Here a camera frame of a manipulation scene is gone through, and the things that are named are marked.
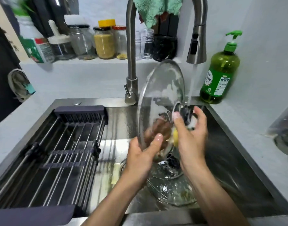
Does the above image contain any person's left forearm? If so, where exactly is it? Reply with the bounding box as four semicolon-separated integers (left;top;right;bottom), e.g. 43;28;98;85
82;173;149;226

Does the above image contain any person's right hand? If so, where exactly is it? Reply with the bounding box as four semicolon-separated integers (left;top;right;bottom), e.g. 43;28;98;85
173;106;208;172

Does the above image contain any green towel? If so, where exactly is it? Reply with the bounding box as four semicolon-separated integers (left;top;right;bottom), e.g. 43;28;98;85
133;0;183;29

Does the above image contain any empty glass jar black lid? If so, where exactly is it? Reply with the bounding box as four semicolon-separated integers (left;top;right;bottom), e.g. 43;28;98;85
67;24;95;61

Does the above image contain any person's right forearm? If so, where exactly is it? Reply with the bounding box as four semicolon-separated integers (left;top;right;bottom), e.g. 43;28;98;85
179;161;251;226

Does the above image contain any person's left hand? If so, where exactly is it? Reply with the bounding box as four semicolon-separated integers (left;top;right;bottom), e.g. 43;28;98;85
122;116;174;187

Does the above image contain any black cup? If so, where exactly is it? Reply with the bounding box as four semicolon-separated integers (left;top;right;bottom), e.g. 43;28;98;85
152;35;178;62

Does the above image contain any glass jar red lid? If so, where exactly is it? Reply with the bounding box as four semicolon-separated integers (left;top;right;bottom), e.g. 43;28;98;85
112;26;128;60

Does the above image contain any white container green label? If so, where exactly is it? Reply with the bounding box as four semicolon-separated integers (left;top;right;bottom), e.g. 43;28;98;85
13;15;55;64

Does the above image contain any jar of yellow grains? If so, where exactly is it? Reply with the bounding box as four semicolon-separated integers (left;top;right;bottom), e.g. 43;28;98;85
93;19;116;60

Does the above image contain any stainless steel faucet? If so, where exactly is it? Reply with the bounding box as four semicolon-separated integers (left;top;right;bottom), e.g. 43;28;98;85
124;0;208;106

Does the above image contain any grey cloth pouch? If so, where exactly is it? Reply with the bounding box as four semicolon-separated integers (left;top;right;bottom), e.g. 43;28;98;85
8;69;36;103

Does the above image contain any glass pot lid black knob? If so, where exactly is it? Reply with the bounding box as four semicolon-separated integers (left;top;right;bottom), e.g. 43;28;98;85
137;59;207;163

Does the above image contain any green dish soap pump bottle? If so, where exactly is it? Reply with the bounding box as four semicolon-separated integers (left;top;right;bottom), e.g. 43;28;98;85
200;30;243;105

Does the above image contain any glass jar white lid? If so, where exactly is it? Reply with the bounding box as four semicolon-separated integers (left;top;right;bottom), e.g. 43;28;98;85
48;20;76;60

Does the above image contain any dark sink drain rack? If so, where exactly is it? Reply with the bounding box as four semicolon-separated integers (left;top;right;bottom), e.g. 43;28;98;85
0;106;109;226

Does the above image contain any clear plastic bottle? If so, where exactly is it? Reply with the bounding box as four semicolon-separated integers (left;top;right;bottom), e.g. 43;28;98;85
142;28;155;60

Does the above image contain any yellow sponge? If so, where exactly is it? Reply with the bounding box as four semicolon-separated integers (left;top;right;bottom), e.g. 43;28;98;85
169;128;180;148

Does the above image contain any stainless steel sink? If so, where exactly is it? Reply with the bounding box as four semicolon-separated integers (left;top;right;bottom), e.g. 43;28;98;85
0;98;288;226

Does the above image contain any clear plastic bag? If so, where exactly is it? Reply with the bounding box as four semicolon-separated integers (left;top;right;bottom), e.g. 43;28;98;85
266;108;288;161

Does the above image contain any glass bowl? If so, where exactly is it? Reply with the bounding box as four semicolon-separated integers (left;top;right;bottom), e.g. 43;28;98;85
146;160;199;206

